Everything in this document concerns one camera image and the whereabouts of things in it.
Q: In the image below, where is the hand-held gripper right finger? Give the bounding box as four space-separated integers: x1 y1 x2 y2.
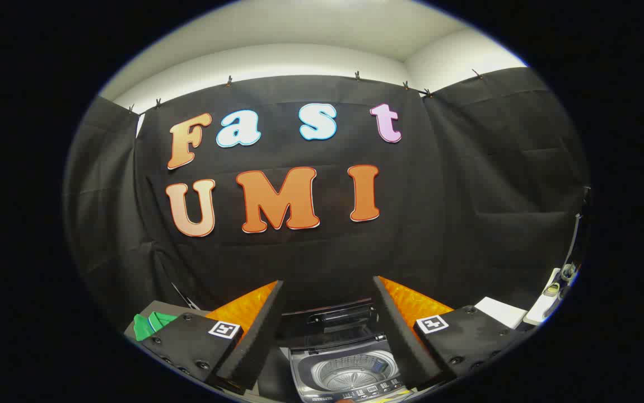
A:
372 275 526 392

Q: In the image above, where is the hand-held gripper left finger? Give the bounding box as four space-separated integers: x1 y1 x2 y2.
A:
132 280 285 395

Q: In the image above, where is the grey washing machine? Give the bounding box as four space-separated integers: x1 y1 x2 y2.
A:
287 335 415 403

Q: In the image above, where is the green polo shirt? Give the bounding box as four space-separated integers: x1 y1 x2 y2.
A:
133 312 179 342

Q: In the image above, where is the grey flat board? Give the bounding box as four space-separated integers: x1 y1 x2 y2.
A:
125 301 212 339

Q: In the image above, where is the white flat board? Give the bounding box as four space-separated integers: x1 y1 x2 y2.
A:
474 297 528 330

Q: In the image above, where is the black backdrop cloth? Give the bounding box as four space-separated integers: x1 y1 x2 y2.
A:
63 67 590 336

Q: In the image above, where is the white side table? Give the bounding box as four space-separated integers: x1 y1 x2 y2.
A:
524 268 576 327

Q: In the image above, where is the grey hanging cable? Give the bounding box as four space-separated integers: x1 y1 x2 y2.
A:
564 188 590 280

